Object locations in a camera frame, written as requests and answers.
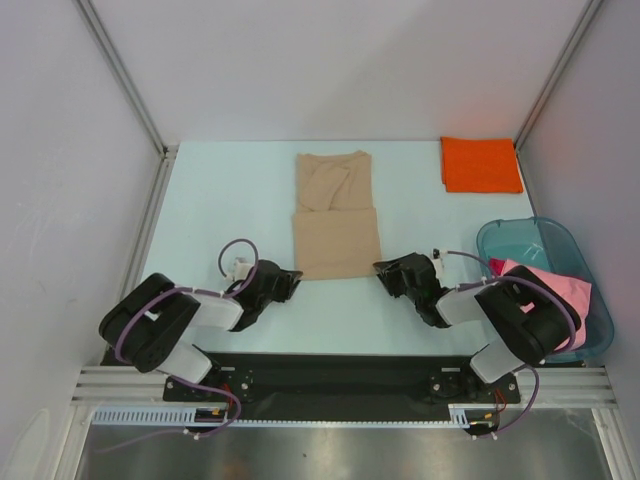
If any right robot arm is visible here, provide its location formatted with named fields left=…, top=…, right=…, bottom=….
left=373, top=249, right=583, bottom=401

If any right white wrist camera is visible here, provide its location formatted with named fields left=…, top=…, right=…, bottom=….
left=431, top=248, right=448, bottom=278

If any left aluminium corner post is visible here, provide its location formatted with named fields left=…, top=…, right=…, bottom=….
left=72, top=0, right=167, bottom=158

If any beige t shirt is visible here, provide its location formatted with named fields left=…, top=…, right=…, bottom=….
left=292, top=151, right=382, bottom=281

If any aluminium front rail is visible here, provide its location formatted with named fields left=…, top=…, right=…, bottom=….
left=72, top=366, right=617, bottom=408

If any teal plastic basin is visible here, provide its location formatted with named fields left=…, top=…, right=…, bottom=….
left=476, top=217, right=614, bottom=365

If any pink t shirt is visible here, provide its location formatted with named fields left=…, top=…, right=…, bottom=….
left=488, top=258, right=592, bottom=351

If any right aluminium corner post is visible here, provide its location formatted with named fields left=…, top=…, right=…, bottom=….
left=513, top=0, right=606, bottom=151

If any aluminium corner post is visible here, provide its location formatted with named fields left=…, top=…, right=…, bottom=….
left=513, top=0, right=606, bottom=151
left=72, top=0, right=167, bottom=158

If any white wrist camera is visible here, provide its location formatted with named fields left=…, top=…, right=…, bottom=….
left=225, top=257, right=254, bottom=282
left=431, top=248, right=448, bottom=278

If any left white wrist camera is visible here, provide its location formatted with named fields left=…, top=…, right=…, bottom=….
left=225, top=257, right=254, bottom=282

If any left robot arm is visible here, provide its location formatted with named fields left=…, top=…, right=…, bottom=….
left=98, top=259, right=303, bottom=400

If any white slotted cable duct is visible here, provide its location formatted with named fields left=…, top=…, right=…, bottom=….
left=91, top=406, right=496, bottom=429

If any folded orange t shirt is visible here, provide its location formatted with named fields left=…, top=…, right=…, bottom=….
left=440, top=137, right=524, bottom=194

